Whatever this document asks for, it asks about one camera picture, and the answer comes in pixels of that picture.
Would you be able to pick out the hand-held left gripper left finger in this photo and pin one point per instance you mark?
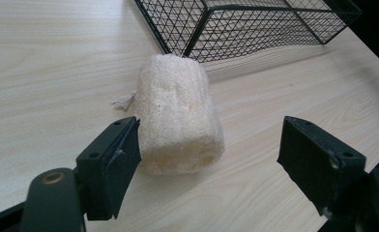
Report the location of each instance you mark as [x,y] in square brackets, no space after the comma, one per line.
[108,167]

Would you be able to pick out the beige loofah sponge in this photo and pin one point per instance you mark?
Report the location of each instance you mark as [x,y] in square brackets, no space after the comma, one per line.
[178,119]

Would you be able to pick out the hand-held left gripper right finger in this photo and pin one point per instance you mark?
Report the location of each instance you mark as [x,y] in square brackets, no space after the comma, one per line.
[319,161]

